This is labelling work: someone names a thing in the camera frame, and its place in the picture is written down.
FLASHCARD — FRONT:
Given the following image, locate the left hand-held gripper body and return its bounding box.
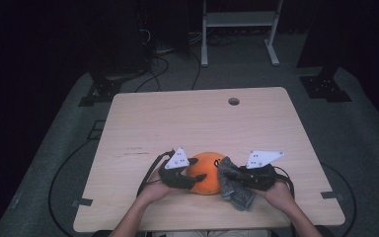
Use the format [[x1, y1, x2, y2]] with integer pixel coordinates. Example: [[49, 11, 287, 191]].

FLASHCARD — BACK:
[[158, 147, 195, 191]]

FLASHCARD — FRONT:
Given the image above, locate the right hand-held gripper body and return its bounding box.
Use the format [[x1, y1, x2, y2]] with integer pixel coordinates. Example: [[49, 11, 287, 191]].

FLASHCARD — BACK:
[[240, 150, 285, 193]]

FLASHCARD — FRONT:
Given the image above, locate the orange ball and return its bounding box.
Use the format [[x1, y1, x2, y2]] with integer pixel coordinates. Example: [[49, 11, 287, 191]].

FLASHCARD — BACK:
[[185, 151, 227, 196]]

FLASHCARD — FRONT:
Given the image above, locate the grey terry cloth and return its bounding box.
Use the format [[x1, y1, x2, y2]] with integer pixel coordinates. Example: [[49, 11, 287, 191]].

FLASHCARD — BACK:
[[216, 156, 258, 212]]

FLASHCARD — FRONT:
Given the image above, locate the person's left hand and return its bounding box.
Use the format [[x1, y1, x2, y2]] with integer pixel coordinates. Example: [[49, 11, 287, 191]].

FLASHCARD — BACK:
[[138, 171, 180, 204]]

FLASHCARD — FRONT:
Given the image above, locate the person's right hand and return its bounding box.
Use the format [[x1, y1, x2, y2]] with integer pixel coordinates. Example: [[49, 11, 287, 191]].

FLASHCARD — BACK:
[[259, 180, 294, 215]]

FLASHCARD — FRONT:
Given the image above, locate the grey tape piece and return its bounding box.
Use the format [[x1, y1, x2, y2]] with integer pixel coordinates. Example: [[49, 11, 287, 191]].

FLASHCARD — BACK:
[[71, 197, 94, 207], [321, 191, 345, 201]]

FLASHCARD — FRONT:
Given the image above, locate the black stand base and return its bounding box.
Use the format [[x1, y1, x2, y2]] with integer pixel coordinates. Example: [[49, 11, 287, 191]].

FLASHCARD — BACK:
[[299, 65, 353, 104], [77, 78, 123, 108]]

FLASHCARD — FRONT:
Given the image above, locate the dark equipment tower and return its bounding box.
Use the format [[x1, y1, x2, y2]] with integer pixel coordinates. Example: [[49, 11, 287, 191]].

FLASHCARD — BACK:
[[88, 0, 153, 81]]

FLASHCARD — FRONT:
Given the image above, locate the white metal stand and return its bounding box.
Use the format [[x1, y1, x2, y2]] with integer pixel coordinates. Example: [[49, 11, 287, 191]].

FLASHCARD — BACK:
[[200, 0, 284, 68]]

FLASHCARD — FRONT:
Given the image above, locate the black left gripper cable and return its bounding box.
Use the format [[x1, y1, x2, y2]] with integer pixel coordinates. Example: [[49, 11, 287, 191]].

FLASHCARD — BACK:
[[136, 149, 177, 198]]

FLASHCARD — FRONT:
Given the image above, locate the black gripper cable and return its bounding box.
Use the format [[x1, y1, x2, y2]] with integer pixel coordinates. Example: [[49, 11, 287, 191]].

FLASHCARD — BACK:
[[272, 165, 298, 237], [136, 149, 177, 198]]

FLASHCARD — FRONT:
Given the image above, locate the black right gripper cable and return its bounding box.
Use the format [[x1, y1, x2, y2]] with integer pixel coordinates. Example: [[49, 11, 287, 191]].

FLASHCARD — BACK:
[[272, 165, 298, 237]]

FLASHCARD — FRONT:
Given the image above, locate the thin black floor cable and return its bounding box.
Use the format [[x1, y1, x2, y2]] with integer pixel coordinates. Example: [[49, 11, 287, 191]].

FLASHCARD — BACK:
[[190, 50, 202, 91], [134, 54, 171, 94]]

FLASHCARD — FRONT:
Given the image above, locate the black floor cable loop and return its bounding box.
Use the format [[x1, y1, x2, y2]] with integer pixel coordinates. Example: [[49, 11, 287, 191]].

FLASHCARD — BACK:
[[47, 137, 97, 237], [319, 162, 358, 237]]

